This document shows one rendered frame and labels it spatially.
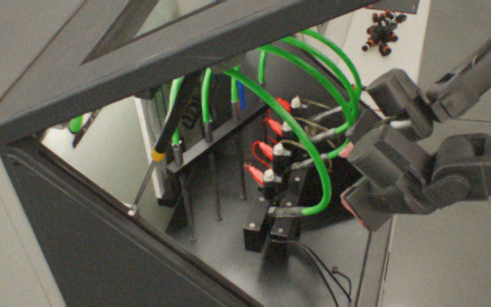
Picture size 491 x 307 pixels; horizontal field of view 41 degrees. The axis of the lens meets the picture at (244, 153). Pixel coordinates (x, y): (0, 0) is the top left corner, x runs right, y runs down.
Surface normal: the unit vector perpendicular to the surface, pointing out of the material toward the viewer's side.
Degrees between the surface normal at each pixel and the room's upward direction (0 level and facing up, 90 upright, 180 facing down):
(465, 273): 0
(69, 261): 90
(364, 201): 46
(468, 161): 19
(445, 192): 84
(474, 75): 54
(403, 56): 0
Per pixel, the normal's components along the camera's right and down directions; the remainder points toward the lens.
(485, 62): 0.12, 0.03
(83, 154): 0.96, 0.16
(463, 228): -0.06, -0.72
